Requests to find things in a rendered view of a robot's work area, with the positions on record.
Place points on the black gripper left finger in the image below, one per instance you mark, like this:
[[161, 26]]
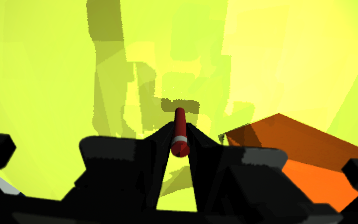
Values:
[[150, 155]]

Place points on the red peg with white band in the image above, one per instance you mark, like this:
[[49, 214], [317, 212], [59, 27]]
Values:
[[180, 147]]

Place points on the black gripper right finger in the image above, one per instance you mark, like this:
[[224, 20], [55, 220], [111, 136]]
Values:
[[208, 161]]

